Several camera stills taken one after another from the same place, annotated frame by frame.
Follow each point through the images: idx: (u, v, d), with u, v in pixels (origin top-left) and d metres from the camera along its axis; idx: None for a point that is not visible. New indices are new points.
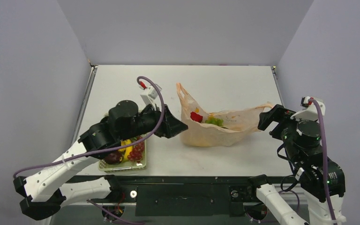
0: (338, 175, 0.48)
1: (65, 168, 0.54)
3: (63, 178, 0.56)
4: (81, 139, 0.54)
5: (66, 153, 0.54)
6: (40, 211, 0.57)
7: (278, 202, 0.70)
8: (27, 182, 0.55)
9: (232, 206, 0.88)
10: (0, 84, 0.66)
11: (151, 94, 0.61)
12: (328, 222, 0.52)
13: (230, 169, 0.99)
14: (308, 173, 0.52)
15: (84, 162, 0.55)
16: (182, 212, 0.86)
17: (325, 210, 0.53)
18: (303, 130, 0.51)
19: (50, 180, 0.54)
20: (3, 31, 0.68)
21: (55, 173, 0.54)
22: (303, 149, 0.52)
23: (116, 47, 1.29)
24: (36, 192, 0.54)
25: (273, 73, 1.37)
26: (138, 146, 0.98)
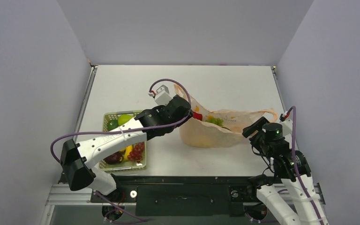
0: (301, 159, 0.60)
1: (123, 138, 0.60)
3: (113, 148, 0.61)
4: (138, 118, 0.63)
5: (123, 126, 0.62)
6: (78, 182, 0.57)
7: (279, 204, 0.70)
8: (81, 145, 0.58)
9: (232, 206, 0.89)
10: (0, 83, 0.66)
11: (166, 91, 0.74)
12: (305, 200, 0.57)
13: (230, 169, 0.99)
14: (277, 160, 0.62)
15: (138, 137, 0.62)
16: (182, 212, 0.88)
17: (300, 190, 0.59)
18: (266, 127, 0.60)
19: (106, 146, 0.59)
20: (3, 32, 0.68)
21: (112, 140, 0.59)
22: (273, 143, 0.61)
23: (117, 47, 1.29)
24: (91, 155, 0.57)
25: (273, 73, 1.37)
26: (138, 146, 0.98)
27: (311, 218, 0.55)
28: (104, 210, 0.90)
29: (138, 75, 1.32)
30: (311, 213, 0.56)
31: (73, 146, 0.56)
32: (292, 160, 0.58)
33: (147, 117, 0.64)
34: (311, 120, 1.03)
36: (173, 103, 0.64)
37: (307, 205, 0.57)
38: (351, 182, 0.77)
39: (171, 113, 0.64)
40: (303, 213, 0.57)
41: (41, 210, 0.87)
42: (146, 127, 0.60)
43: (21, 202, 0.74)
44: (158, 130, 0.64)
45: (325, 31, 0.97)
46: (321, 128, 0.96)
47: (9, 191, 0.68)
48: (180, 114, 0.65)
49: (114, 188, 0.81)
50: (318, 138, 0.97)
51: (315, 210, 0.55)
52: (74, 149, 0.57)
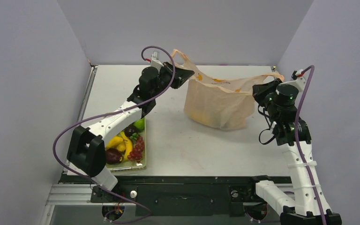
0: (303, 127, 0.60)
1: (125, 115, 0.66)
3: (119, 126, 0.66)
4: (130, 100, 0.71)
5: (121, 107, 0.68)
6: (95, 162, 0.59)
7: (277, 191, 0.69)
8: (92, 127, 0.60)
9: (232, 206, 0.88)
10: (0, 83, 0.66)
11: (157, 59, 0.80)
12: (301, 166, 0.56)
13: (230, 168, 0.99)
14: (280, 124, 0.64)
15: (136, 113, 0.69)
16: (182, 212, 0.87)
17: (296, 155, 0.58)
18: (281, 90, 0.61)
19: (114, 124, 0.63)
20: (3, 32, 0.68)
21: (117, 118, 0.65)
22: (280, 107, 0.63)
23: (117, 47, 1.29)
24: (105, 133, 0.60)
25: (273, 73, 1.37)
26: (138, 146, 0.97)
27: (304, 183, 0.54)
28: (105, 210, 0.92)
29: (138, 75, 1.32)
30: (305, 179, 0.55)
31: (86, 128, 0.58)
32: (293, 125, 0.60)
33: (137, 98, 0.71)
34: (311, 120, 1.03)
36: (143, 81, 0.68)
37: (302, 170, 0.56)
38: (351, 182, 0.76)
39: (150, 88, 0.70)
40: (296, 179, 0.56)
41: (41, 208, 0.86)
42: (138, 104, 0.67)
43: (22, 201, 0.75)
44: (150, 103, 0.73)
45: (325, 31, 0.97)
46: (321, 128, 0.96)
47: (9, 191, 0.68)
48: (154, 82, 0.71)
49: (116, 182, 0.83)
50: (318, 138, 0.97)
51: (309, 176, 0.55)
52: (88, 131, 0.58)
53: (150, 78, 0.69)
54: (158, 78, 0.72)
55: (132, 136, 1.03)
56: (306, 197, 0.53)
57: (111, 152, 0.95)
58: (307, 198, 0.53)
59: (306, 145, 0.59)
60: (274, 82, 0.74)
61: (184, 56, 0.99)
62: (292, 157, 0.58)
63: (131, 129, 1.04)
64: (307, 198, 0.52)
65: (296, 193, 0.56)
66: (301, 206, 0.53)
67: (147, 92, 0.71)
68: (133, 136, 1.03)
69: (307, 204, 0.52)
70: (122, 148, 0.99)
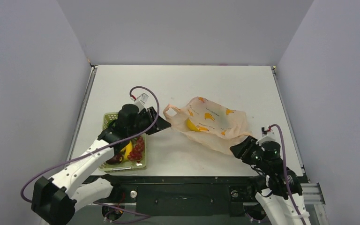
0: (294, 177, 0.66)
1: (94, 158, 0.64)
3: (88, 171, 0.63)
4: (101, 137, 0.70)
5: (90, 148, 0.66)
6: (62, 211, 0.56)
7: (277, 212, 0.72)
8: (55, 178, 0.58)
9: (231, 206, 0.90)
10: None
11: (142, 101, 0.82)
12: (296, 217, 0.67)
13: (230, 168, 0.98)
14: (273, 177, 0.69)
15: (107, 154, 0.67)
16: (182, 211, 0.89)
17: (291, 207, 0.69)
18: (265, 146, 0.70)
19: (81, 171, 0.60)
20: (3, 31, 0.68)
21: (85, 163, 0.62)
22: (270, 161, 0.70)
23: (116, 47, 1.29)
24: (69, 183, 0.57)
25: (273, 74, 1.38)
26: (137, 146, 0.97)
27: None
28: (104, 210, 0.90)
29: (138, 75, 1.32)
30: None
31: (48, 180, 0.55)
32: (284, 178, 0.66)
33: (110, 134, 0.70)
34: (312, 121, 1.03)
36: (123, 115, 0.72)
37: (296, 220, 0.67)
38: (350, 182, 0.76)
39: (126, 123, 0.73)
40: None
41: None
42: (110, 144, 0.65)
43: (22, 201, 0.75)
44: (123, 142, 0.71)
45: (325, 31, 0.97)
46: (321, 128, 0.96)
47: (9, 191, 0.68)
48: (131, 120, 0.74)
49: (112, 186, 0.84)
50: (318, 138, 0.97)
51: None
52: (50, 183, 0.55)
53: (129, 112, 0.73)
54: (136, 117, 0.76)
55: None
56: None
57: None
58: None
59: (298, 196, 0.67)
60: (248, 139, 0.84)
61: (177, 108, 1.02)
62: (289, 208, 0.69)
63: None
64: None
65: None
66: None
67: (122, 128, 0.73)
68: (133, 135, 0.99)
69: None
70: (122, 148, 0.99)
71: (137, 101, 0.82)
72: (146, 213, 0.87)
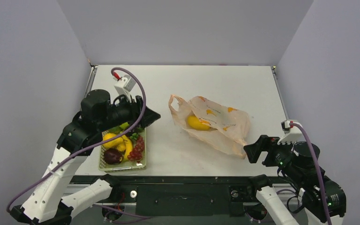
0: (340, 196, 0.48)
1: (57, 177, 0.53)
3: (60, 189, 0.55)
4: (60, 145, 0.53)
5: (51, 164, 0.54)
6: None
7: (281, 211, 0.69)
8: (26, 207, 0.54)
9: (231, 206, 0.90)
10: (0, 83, 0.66)
11: (127, 86, 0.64)
12: None
13: (230, 169, 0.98)
14: (308, 191, 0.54)
15: (73, 165, 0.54)
16: (182, 212, 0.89)
17: None
18: (299, 151, 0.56)
19: (47, 196, 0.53)
20: (3, 32, 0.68)
21: (49, 186, 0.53)
22: (303, 169, 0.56)
23: (116, 47, 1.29)
24: (39, 212, 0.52)
25: (273, 73, 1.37)
26: (137, 146, 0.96)
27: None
28: (104, 210, 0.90)
29: (138, 76, 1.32)
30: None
31: (19, 213, 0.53)
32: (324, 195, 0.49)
33: (72, 135, 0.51)
34: (312, 121, 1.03)
36: (86, 105, 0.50)
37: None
38: (351, 182, 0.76)
39: (93, 116, 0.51)
40: None
41: None
42: (72, 155, 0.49)
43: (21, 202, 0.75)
44: (91, 141, 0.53)
45: (325, 30, 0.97)
46: (321, 129, 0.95)
47: (9, 191, 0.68)
48: (101, 111, 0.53)
49: (112, 186, 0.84)
50: (318, 138, 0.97)
51: None
52: (22, 215, 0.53)
53: (96, 101, 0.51)
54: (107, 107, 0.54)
55: (132, 136, 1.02)
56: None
57: (111, 152, 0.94)
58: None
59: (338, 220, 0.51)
60: (263, 138, 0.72)
61: (180, 100, 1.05)
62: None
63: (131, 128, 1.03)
64: None
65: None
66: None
67: (91, 122, 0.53)
68: (132, 136, 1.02)
69: None
70: (122, 148, 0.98)
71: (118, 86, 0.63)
72: (145, 215, 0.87)
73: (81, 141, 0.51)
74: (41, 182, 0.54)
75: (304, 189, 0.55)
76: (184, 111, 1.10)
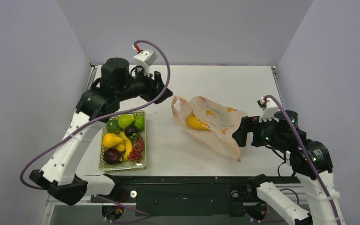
0: (323, 152, 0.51)
1: (77, 141, 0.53)
3: (78, 153, 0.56)
4: (79, 109, 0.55)
5: (70, 128, 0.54)
6: (69, 196, 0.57)
7: (280, 199, 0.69)
8: (45, 171, 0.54)
9: (232, 206, 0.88)
10: (0, 83, 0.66)
11: (148, 60, 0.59)
12: (324, 200, 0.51)
13: (230, 169, 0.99)
14: (294, 154, 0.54)
15: (92, 129, 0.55)
16: (183, 212, 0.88)
17: (318, 188, 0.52)
18: (279, 116, 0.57)
19: (66, 160, 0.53)
20: (3, 32, 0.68)
21: (68, 150, 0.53)
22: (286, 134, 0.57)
23: (116, 47, 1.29)
24: (59, 175, 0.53)
25: (273, 74, 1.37)
26: (137, 146, 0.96)
27: (328, 218, 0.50)
28: (104, 210, 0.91)
29: None
30: (329, 212, 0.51)
31: (38, 176, 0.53)
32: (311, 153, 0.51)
33: (91, 100, 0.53)
34: (312, 121, 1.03)
36: (106, 70, 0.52)
37: (324, 203, 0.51)
38: (352, 183, 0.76)
39: (111, 82, 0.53)
40: (318, 211, 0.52)
41: (41, 209, 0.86)
42: (91, 121, 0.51)
43: (21, 201, 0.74)
44: (108, 107, 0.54)
45: (325, 30, 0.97)
46: (321, 129, 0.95)
47: (9, 192, 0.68)
48: (120, 78, 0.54)
49: (114, 183, 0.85)
50: (318, 138, 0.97)
51: (333, 209, 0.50)
52: (41, 177, 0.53)
53: (116, 67, 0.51)
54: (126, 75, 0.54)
55: (132, 136, 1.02)
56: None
57: (111, 152, 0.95)
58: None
59: (326, 175, 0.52)
60: (246, 119, 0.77)
61: (182, 100, 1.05)
62: (314, 189, 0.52)
63: (131, 129, 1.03)
64: None
65: (316, 219, 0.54)
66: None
67: (108, 90, 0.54)
68: (132, 136, 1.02)
69: None
70: (122, 148, 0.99)
71: (138, 60, 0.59)
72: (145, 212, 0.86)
73: (100, 107, 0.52)
74: (61, 146, 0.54)
75: (289, 153, 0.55)
76: (185, 115, 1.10)
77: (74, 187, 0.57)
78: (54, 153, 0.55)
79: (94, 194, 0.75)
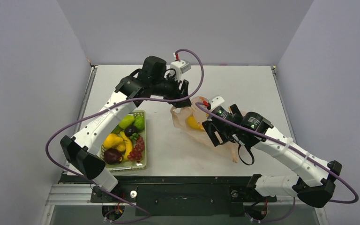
0: (256, 117, 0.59)
1: (112, 115, 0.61)
3: (108, 127, 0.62)
4: (118, 90, 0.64)
5: (108, 103, 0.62)
6: (89, 168, 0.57)
7: (274, 180, 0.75)
8: (77, 137, 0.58)
9: (232, 206, 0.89)
10: None
11: (183, 69, 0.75)
12: (286, 150, 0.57)
13: (230, 169, 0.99)
14: (239, 133, 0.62)
15: (125, 108, 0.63)
16: (182, 212, 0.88)
17: (274, 144, 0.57)
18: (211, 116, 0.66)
19: (100, 129, 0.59)
20: (3, 32, 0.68)
21: (103, 121, 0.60)
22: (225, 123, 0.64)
23: (117, 47, 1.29)
24: (90, 142, 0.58)
25: (273, 74, 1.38)
26: (138, 146, 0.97)
27: (300, 161, 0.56)
28: (105, 210, 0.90)
29: None
30: (296, 156, 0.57)
31: (70, 140, 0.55)
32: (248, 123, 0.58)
33: (130, 84, 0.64)
34: (312, 121, 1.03)
36: (149, 63, 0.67)
37: (289, 153, 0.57)
38: (352, 183, 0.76)
39: (151, 72, 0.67)
40: (290, 162, 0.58)
41: (41, 209, 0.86)
42: (129, 100, 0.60)
43: (21, 201, 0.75)
44: (143, 92, 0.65)
45: (325, 30, 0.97)
46: (321, 129, 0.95)
47: (8, 192, 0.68)
48: (157, 72, 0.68)
49: (116, 181, 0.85)
50: (318, 138, 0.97)
51: (297, 152, 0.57)
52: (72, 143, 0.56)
53: (157, 61, 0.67)
54: (162, 71, 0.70)
55: (132, 136, 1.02)
56: (310, 170, 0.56)
57: (112, 152, 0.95)
58: (311, 171, 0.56)
59: (271, 131, 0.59)
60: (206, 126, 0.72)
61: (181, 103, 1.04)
62: (273, 147, 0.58)
63: (131, 129, 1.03)
64: (312, 171, 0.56)
65: (297, 171, 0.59)
66: (311, 178, 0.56)
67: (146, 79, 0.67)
68: (132, 136, 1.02)
69: (315, 174, 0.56)
70: (122, 148, 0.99)
71: (175, 65, 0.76)
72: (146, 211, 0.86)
73: (138, 89, 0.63)
74: (96, 116, 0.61)
75: (236, 134, 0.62)
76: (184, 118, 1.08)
77: (99, 160, 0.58)
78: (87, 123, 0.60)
79: (101, 183, 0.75)
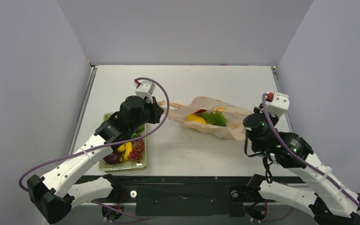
0: (297, 140, 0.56)
1: (87, 157, 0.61)
3: (81, 170, 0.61)
4: (97, 133, 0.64)
5: (85, 146, 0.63)
6: (54, 211, 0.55)
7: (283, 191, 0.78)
8: (46, 178, 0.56)
9: (232, 206, 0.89)
10: None
11: (150, 90, 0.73)
12: (323, 179, 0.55)
13: (230, 169, 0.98)
14: (278, 154, 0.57)
15: (103, 152, 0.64)
16: (182, 212, 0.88)
17: (312, 171, 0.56)
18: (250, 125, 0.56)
19: (72, 171, 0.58)
20: (2, 31, 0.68)
21: (77, 163, 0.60)
22: (263, 137, 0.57)
23: (117, 47, 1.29)
24: (59, 184, 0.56)
25: (273, 73, 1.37)
26: (137, 146, 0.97)
27: (334, 192, 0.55)
28: (104, 210, 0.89)
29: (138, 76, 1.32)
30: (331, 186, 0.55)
31: (38, 180, 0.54)
32: (292, 146, 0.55)
33: (110, 129, 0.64)
34: (312, 120, 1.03)
36: (125, 107, 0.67)
37: (326, 183, 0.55)
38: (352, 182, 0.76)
39: (128, 117, 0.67)
40: (323, 191, 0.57)
41: None
42: (107, 144, 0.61)
43: (21, 202, 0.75)
44: (122, 137, 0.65)
45: (325, 30, 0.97)
46: (322, 128, 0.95)
47: (8, 191, 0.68)
48: (134, 114, 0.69)
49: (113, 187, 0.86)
50: (319, 138, 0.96)
51: (333, 183, 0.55)
52: (40, 183, 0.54)
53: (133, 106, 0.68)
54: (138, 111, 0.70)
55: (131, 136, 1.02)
56: (341, 201, 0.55)
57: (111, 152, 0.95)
58: (343, 203, 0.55)
59: (312, 158, 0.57)
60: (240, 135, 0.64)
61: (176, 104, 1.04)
62: (311, 175, 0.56)
63: None
64: (344, 204, 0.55)
65: (326, 198, 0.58)
66: (340, 209, 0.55)
67: (125, 122, 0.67)
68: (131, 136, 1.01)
69: (346, 207, 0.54)
70: (122, 148, 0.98)
71: (142, 91, 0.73)
72: (145, 216, 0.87)
73: (116, 136, 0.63)
74: (71, 158, 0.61)
75: (274, 154, 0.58)
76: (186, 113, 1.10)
77: (64, 204, 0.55)
78: (60, 164, 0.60)
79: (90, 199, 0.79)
